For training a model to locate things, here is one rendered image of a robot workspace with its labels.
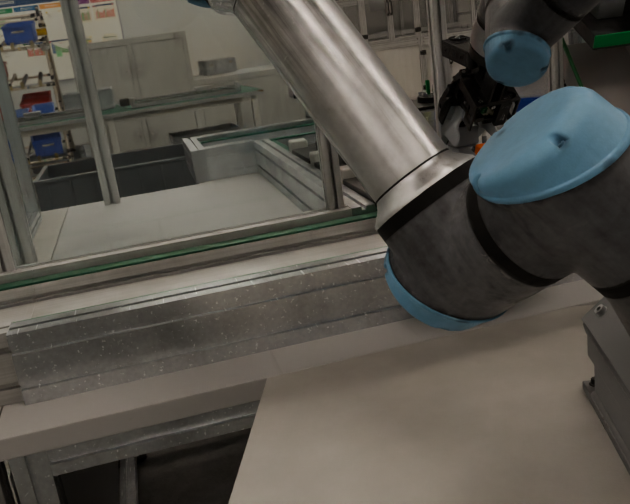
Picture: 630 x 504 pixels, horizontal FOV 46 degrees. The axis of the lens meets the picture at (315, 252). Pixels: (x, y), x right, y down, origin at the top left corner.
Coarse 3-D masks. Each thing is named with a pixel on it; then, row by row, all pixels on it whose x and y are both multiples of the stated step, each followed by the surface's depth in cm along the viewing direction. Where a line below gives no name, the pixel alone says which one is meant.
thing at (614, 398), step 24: (600, 312) 77; (600, 336) 74; (624, 336) 71; (600, 360) 75; (624, 360) 68; (600, 384) 76; (624, 384) 66; (600, 408) 76; (624, 408) 68; (624, 432) 69; (624, 456) 68
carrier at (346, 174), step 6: (342, 168) 154; (348, 168) 153; (342, 174) 153; (348, 174) 153; (342, 180) 154; (348, 180) 151; (354, 180) 150; (348, 186) 150; (354, 186) 146; (360, 186) 144; (360, 192) 142; (366, 192) 139; (366, 198) 139
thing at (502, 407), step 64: (576, 320) 100; (320, 384) 92; (384, 384) 90; (448, 384) 88; (512, 384) 86; (576, 384) 84; (256, 448) 80; (320, 448) 78; (384, 448) 76; (448, 448) 75; (512, 448) 73; (576, 448) 72
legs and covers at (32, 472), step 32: (192, 416) 96; (224, 416) 97; (64, 448) 92; (96, 448) 94; (128, 448) 94; (160, 448) 96; (32, 480) 93; (64, 480) 126; (96, 480) 162; (128, 480) 201
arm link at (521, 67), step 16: (496, 0) 91; (512, 0) 87; (528, 0) 84; (496, 16) 89; (512, 16) 86; (528, 16) 84; (544, 16) 83; (560, 16) 83; (496, 32) 87; (512, 32) 85; (528, 32) 85; (544, 32) 85; (560, 32) 85; (496, 48) 86; (512, 48) 85; (528, 48) 85; (544, 48) 85; (496, 64) 87; (512, 64) 87; (528, 64) 87; (544, 64) 86; (496, 80) 90; (512, 80) 89; (528, 80) 89
